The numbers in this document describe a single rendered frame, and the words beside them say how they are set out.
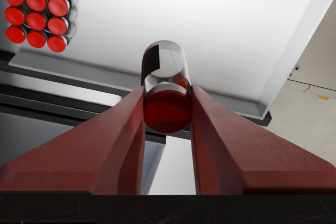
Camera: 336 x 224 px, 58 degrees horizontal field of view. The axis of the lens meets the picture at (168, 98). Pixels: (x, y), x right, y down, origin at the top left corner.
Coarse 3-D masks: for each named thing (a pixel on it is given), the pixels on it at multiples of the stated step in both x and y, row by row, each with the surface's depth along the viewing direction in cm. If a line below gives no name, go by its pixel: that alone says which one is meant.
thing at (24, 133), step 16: (0, 112) 42; (16, 112) 43; (32, 112) 44; (48, 112) 44; (0, 128) 48; (16, 128) 48; (32, 128) 48; (48, 128) 48; (64, 128) 48; (0, 144) 50; (16, 144) 50; (32, 144) 50; (160, 144) 45; (0, 160) 53; (144, 160) 52; (144, 176) 55; (144, 192) 55
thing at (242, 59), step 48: (96, 0) 36; (144, 0) 36; (192, 0) 36; (240, 0) 36; (288, 0) 36; (48, 48) 40; (96, 48) 40; (144, 48) 40; (192, 48) 39; (240, 48) 39; (288, 48) 38; (240, 96) 44
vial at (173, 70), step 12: (168, 48) 14; (180, 48) 15; (168, 60) 13; (180, 60) 14; (156, 72) 13; (168, 72) 12; (180, 72) 13; (144, 84) 13; (156, 84) 12; (168, 84) 12; (180, 84) 12
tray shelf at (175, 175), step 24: (0, 0) 36; (0, 24) 38; (0, 48) 40; (0, 72) 42; (72, 96) 45; (96, 96) 45; (120, 96) 45; (168, 144) 50; (168, 168) 54; (192, 168) 54; (168, 192) 58; (192, 192) 58
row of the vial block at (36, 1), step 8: (32, 0) 31; (40, 0) 31; (48, 0) 33; (32, 8) 32; (40, 8) 32; (48, 8) 34; (32, 16) 32; (40, 16) 32; (48, 16) 34; (32, 24) 33; (40, 24) 33; (32, 32) 34; (40, 32) 34; (48, 32) 35; (32, 40) 34; (40, 40) 34
